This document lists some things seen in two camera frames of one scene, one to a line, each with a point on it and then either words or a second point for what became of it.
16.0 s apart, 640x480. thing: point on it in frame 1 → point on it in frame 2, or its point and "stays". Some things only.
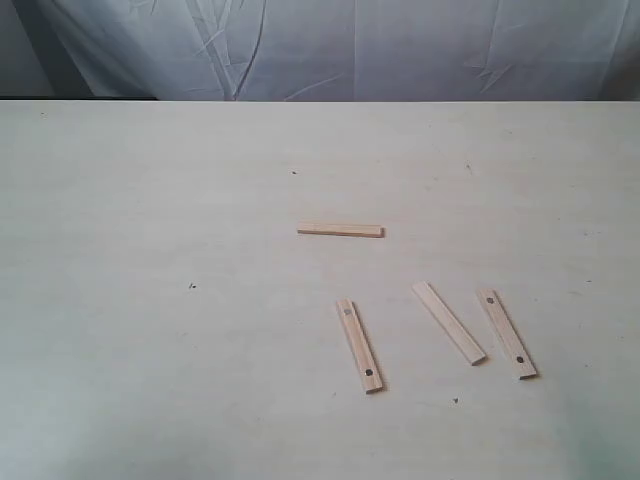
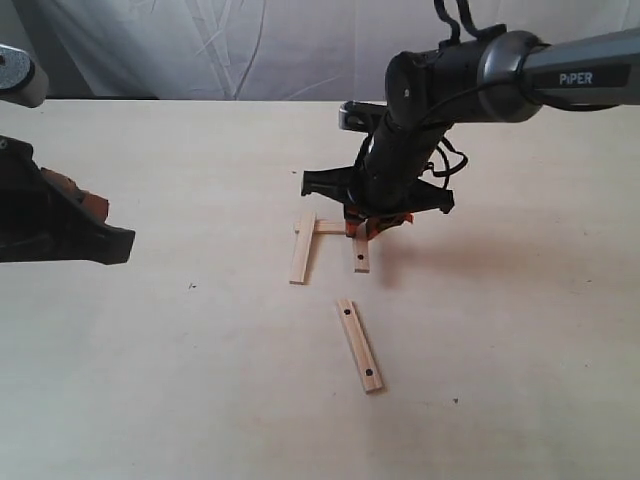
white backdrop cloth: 336,50 stays
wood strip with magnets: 508,333 → 361,255
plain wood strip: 473,355 → 302,245
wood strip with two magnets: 359,345 stays
